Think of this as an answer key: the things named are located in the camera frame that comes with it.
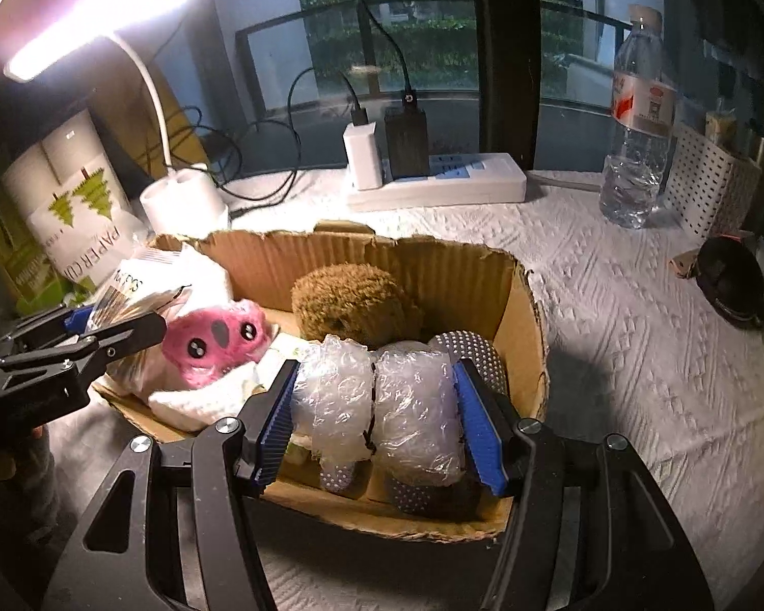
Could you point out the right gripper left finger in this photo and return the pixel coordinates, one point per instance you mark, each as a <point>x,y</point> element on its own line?
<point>122,554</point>

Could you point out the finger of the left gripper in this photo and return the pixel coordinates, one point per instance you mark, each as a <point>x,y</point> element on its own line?
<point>95,343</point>
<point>48,328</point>

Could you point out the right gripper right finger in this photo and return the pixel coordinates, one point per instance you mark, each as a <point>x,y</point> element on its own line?
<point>631,552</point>

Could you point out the cotton swab bag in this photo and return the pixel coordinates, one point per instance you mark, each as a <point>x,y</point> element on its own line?
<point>150,281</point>

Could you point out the pink plush toy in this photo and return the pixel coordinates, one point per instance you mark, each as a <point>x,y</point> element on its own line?
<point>206,344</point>

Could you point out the white waffle towel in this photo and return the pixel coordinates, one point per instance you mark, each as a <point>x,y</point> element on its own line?
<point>194,409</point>

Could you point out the grey dotted glove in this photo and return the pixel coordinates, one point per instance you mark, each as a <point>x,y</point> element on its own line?
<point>457,502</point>

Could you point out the bubble wrap roll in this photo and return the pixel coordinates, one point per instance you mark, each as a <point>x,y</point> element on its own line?
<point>395,407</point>

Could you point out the brown fuzzy plush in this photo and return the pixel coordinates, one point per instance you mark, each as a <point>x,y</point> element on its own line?
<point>355,301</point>

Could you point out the paper cup package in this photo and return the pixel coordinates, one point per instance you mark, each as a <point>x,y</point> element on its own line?
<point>68,194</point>

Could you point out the white embossed tablecloth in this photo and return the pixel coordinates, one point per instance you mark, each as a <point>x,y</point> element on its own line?
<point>632,349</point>

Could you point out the brown cardboard box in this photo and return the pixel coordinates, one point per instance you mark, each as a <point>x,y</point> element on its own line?
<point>456,286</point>

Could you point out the small black object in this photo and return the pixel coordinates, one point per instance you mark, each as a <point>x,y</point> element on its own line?
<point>729,277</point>

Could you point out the white charger adapter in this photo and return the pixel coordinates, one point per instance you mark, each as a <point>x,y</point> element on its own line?
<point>362,154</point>

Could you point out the clear water bottle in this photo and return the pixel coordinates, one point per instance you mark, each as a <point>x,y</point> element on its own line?
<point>643,107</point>

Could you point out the white perforated organizer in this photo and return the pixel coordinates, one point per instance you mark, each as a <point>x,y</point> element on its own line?
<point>708,190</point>

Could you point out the white power strip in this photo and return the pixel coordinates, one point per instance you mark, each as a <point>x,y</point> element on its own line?
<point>454,180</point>

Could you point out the black charger adapter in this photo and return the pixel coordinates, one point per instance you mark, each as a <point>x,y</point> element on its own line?
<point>406,131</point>

